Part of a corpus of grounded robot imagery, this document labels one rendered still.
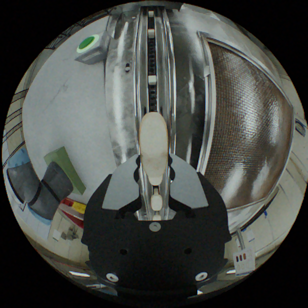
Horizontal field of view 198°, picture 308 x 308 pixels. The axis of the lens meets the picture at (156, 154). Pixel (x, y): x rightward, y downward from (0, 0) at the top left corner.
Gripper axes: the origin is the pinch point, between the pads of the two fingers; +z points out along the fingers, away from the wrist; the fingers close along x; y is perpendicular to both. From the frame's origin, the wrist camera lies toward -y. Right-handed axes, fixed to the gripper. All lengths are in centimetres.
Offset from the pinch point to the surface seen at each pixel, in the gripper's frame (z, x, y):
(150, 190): 8.8, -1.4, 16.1
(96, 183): 11.7, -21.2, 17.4
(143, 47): 8.9, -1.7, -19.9
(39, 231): -119, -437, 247
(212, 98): 3.9, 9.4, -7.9
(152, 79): 6.9, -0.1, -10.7
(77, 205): 8, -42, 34
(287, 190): -34, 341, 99
